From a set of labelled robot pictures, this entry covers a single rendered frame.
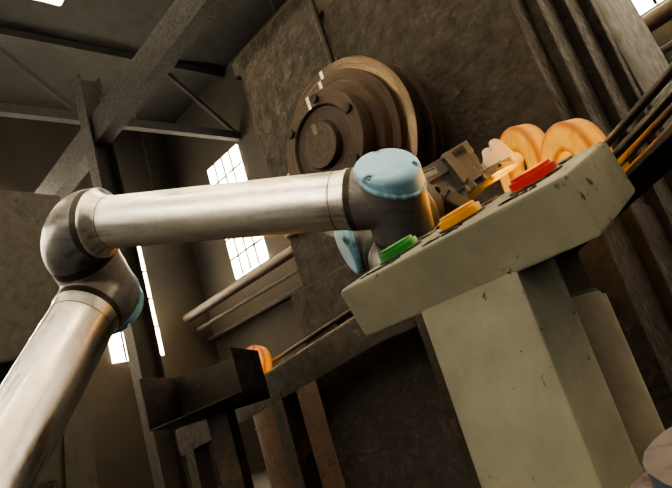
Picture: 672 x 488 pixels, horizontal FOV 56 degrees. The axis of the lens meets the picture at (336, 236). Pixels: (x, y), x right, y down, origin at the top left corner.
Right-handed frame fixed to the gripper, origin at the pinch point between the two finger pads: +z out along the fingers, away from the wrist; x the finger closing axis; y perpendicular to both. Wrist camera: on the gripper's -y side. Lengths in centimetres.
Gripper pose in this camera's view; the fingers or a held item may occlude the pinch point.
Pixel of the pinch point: (521, 158)
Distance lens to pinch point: 117.1
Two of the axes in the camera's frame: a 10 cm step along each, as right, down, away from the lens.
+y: -5.4, -8.1, 2.1
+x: -1.1, 3.2, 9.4
